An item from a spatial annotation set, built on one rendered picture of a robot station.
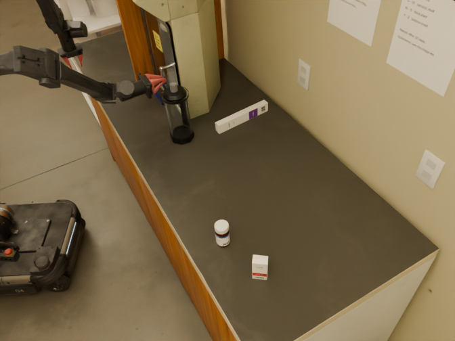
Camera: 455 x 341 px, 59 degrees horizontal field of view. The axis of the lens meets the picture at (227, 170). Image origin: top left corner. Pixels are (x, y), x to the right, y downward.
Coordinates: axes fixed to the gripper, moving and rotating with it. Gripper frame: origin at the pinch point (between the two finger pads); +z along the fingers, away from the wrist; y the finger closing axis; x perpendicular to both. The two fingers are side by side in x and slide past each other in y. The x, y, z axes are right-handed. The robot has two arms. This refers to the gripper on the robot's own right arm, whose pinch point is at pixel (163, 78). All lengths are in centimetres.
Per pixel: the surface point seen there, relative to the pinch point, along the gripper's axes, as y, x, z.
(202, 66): -5.7, -4.1, 15.5
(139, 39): 31.2, 0.4, 2.6
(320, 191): -73, 12, 28
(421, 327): -126, 55, 46
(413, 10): -68, -52, 48
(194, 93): -7.1, 7.4, 10.4
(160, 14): -2.3, -30.1, 2.1
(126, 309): -37, 110, -54
